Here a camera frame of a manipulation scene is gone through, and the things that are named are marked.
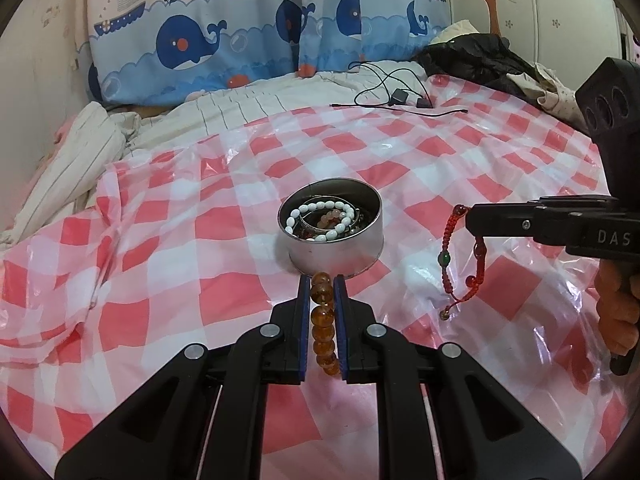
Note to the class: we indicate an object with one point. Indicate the small black plug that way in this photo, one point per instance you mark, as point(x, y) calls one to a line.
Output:
point(424, 102)

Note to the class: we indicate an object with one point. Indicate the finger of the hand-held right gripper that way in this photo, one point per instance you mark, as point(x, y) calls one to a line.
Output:
point(505, 222)

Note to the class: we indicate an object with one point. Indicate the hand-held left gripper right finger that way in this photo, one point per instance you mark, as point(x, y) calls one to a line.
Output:
point(340, 325)

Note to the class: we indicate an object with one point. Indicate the cream striped bedsheet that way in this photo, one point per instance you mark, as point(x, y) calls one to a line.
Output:
point(75, 160)

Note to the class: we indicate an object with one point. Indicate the round silver tin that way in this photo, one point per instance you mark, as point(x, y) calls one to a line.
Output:
point(332, 255)

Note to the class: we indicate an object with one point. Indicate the thin silver bangle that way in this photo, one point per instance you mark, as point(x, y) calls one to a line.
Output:
point(356, 217)

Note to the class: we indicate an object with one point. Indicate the person's right hand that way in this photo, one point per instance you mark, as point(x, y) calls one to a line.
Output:
point(620, 310)

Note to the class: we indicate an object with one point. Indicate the red white checkered plastic sheet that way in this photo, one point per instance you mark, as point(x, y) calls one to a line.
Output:
point(175, 240)

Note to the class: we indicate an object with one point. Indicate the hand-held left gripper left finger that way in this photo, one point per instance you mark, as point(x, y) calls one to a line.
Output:
point(302, 325)

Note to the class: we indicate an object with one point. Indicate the cream dotted cloth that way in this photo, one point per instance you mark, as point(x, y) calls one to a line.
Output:
point(555, 95)

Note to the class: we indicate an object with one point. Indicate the black charger adapter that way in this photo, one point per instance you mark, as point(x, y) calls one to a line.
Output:
point(399, 97)

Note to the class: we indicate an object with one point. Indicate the blue whale print curtain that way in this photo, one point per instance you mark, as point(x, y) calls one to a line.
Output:
point(200, 35)

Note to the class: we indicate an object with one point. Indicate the black jacket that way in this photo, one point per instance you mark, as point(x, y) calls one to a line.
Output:
point(475, 60)

